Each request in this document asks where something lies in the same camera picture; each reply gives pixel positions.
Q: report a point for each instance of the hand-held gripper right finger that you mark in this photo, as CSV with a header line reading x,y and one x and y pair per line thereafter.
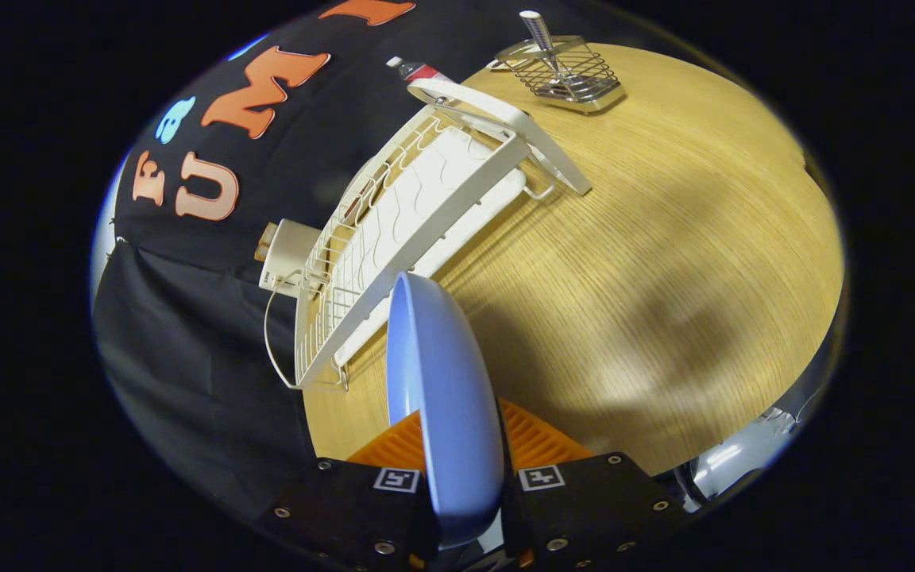
x,y
584,508

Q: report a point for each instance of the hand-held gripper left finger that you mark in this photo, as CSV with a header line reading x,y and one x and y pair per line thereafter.
x,y
346,508

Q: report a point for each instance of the blue plate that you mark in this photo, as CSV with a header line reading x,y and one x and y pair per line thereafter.
x,y
442,397

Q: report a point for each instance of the white toaster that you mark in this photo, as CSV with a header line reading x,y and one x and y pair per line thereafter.
x,y
291,250

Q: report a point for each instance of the toasted bread slice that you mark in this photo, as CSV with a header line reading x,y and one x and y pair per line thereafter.
x,y
264,243

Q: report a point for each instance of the clear bottle red label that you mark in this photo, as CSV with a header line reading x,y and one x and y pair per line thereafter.
x,y
419,71

